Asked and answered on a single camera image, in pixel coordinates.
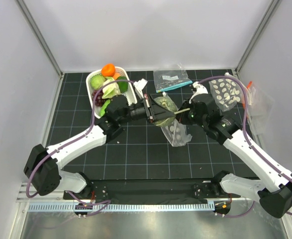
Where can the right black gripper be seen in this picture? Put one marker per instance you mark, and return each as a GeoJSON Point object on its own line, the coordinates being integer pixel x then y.
{"type": "Point", "coordinates": [182, 118]}

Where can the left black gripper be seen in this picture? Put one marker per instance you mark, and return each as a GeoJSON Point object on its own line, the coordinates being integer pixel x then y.
{"type": "Point", "coordinates": [154, 111]}

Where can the green netted melon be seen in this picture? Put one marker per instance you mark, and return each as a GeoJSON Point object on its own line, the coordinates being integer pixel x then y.
{"type": "Point", "coordinates": [169, 104]}

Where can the white dotted zip bag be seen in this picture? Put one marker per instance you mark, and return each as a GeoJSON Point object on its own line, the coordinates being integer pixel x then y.
{"type": "Point", "coordinates": [176, 133]}

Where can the white perforated plastic basket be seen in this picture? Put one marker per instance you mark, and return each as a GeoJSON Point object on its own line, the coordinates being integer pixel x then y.
{"type": "Point", "coordinates": [130, 95]}

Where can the white cauliflower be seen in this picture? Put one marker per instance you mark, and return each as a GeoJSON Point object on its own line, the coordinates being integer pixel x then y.
{"type": "Point", "coordinates": [110, 89]}

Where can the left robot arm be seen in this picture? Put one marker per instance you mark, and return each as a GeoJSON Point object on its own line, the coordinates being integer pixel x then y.
{"type": "Point", "coordinates": [44, 167]}

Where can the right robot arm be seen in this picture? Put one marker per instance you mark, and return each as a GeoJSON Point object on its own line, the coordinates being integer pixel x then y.
{"type": "Point", "coordinates": [273, 191]}

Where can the blue zipper clear bag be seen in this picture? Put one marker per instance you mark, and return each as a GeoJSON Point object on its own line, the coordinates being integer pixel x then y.
{"type": "Point", "coordinates": [170, 78]}

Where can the orange zipper clear bag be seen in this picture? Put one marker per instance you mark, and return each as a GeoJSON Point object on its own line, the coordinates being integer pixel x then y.
{"type": "Point", "coordinates": [259, 108]}

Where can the green bell pepper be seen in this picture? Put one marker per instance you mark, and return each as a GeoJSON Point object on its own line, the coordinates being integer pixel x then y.
{"type": "Point", "coordinates": [122, 83]}

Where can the black grid mat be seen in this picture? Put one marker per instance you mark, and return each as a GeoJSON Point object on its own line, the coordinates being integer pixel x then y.
{"type": "Point", "coordinates": [141, 151]}

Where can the orange carrot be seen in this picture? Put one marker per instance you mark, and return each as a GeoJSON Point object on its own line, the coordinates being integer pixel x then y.
{"type": "Point", "coordinates": [116, 76]}

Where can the green cucumber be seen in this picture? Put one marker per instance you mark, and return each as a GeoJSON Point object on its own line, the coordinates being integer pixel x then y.
{"type": "Point", "coordinates": [103, 107]}

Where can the dark red grapes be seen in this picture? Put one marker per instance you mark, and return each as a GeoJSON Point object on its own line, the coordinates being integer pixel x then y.
{"type": "Point", "coordinates": [99, 101]}

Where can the orange tangerine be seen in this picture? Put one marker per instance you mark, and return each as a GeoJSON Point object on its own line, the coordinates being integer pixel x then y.
{"type": "Point", "coordinates": [108, 70]}

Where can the green cabbage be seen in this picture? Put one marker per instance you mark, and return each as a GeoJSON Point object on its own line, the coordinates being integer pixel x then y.
{"type": "Point", "coordinates": [97, 81]}

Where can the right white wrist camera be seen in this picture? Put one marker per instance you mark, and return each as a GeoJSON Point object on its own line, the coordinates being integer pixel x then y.
{"type": "Point", "coordinates": [197, 89]}

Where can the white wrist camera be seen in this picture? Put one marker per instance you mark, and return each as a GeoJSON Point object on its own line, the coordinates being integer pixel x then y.
{"type": "Point", "coordinates": [139, 86]}
{"type": "Point", "coordinates": [197, 89]}

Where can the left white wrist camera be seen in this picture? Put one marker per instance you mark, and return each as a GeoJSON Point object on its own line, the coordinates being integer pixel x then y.
{"type": "Point", "coordinates": [139, 86]}

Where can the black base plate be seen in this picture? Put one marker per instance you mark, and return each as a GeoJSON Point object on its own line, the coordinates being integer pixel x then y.
{"type": "Point", "coordinates": [153, 191]}

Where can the aluminium front rail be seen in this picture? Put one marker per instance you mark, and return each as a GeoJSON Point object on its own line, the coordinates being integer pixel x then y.
{"type": "Point", "coordinates": [74, 207]}

